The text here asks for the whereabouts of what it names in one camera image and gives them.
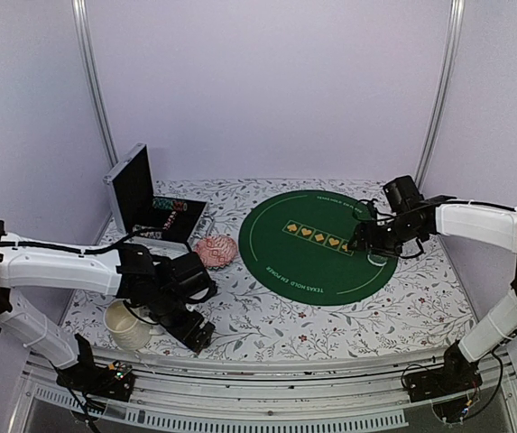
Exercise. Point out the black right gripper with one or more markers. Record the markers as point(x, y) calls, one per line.
point(360, 233)

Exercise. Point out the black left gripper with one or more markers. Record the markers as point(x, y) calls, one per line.
point(184, 334)

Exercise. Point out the white dealer button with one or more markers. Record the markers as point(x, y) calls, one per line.
point(377, 260)

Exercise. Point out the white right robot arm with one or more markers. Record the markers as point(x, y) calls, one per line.
point(416, 218)

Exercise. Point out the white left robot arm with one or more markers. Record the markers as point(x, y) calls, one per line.
point(167, 287)

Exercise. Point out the cream ceramic mug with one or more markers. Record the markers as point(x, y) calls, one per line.
point(131, 329)

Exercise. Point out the poker chip row front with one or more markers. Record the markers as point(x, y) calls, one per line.
point(148, 231)

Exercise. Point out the poker chip row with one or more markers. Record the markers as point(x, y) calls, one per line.
point(148, 231)
point(172, 204)

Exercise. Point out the aluminium poker chip case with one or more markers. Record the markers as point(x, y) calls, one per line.
point(130, 189)

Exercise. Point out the floral white table mat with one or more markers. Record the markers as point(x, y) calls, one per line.
point(422, 307)

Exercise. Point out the round green poker mat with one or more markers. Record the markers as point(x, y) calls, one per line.
point(294, 244)

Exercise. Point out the poker chip row rear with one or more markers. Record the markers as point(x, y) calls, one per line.
point(172, 204)

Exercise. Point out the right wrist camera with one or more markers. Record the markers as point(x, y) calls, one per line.
point(365, 210)

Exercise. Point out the aluminium front rail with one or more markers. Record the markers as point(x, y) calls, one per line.
point(173, 394)

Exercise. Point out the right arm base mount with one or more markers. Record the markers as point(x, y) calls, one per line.
point(454, 376)

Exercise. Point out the right aluminium frame post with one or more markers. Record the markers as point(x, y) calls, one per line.
point(456, 16)

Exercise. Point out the aluminium frame post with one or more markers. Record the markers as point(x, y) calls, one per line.
point(80, 15)
point(456, 16)

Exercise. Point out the left aluminium frame post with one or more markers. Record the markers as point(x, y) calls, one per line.
point(80, 15)

